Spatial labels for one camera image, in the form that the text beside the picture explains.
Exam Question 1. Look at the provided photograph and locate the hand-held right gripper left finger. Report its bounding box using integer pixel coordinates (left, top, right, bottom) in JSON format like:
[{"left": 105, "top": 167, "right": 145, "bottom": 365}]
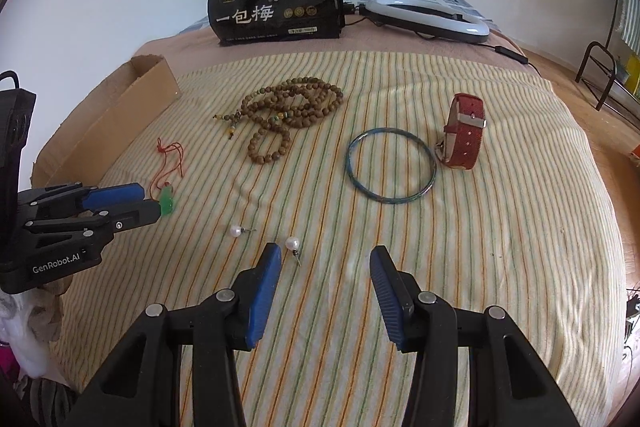
[{"left": 60, "top": 243, "right": 283, "bottom": 427}]

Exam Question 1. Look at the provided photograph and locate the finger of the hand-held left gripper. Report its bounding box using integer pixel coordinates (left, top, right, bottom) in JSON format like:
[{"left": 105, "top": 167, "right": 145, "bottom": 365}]
[
  {"left": 19, "top": 182, "right": 146, "bottom": 221},
  {"left": 24, "top": 199, "right": 162, "bottom": 258}
]

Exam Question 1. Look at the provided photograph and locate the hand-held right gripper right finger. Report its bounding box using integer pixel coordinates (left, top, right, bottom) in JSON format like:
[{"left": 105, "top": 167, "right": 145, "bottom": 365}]
[{"left": 369, "top": 246, "right": 583, "bottom": 427}]

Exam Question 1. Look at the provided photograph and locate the green jade pendant red cord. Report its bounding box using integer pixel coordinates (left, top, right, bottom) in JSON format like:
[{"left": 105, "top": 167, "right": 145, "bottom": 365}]
[{"left": 152, "top": 138, "right": 184, "bottom": 216}]

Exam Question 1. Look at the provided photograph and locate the cardboard box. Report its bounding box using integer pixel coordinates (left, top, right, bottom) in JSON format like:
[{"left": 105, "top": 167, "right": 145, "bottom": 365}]
[{"left": 30, "top": 54, "right": 180, "bottom": 192}]

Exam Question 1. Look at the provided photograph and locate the blue bangle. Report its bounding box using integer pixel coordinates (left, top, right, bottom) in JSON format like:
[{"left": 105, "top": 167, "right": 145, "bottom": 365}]
[{"left": 346, "top": 127, "right": 437, "bottom": 204}]

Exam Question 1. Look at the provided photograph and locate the red strap watch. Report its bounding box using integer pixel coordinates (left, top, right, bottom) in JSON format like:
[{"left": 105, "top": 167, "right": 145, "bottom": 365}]
[{"left": 434, "top": 93, "right": 488, "bottom": 169}]

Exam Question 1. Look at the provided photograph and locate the wooden bead necklace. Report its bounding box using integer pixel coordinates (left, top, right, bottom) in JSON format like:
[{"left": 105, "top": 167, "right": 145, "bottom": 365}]
[{"left": 213, "top": 77, "right": 345, "bottom": 165}]

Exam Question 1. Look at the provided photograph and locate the white plastic bag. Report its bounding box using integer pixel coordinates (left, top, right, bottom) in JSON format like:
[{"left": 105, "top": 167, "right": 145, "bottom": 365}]
[{"left": 0, "top": 287, "right": 63, "bottom": 378}]

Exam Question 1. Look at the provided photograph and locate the striped yellow blanket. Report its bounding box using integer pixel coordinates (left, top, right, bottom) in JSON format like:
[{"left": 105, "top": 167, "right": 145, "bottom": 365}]
[{"left": 50, "top": 52, "right": 628, "bottom": 427}]

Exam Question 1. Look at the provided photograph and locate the pink blanket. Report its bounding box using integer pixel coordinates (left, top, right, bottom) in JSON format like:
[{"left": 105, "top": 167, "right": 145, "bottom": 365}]
[{"left": 30, "top": 19, "right": 640, "bottom": 258}]

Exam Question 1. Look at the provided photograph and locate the black metal rack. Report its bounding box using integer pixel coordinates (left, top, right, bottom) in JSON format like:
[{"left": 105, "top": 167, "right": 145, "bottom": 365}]
[{"left": 575, "top": 0, "right": 640, "bottom": 132}]

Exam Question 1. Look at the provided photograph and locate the black ring light cable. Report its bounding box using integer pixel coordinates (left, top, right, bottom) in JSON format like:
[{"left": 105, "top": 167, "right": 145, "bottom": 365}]
[{"left": 341, "top": 4, "right": 551, "bottom": 80}]

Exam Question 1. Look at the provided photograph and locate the white ring light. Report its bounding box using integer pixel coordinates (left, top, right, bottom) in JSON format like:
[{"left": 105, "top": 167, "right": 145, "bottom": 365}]
[{"left": 361, "top": 0, "right": 491, "bottom": 44}]

